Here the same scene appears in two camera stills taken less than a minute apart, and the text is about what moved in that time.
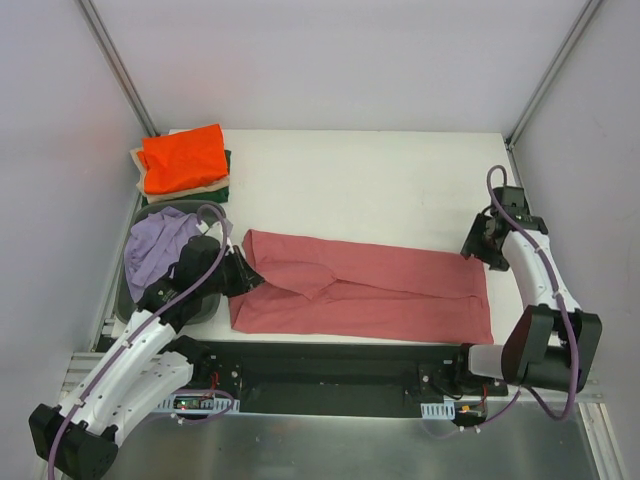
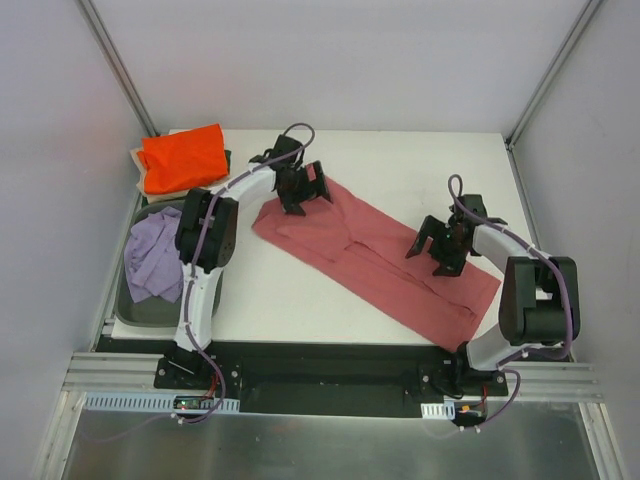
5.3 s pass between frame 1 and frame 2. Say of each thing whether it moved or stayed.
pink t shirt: moved
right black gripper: moved
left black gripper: moved
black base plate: stayed
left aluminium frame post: stayed
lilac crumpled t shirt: stayed
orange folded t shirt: stayed
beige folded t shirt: stayed
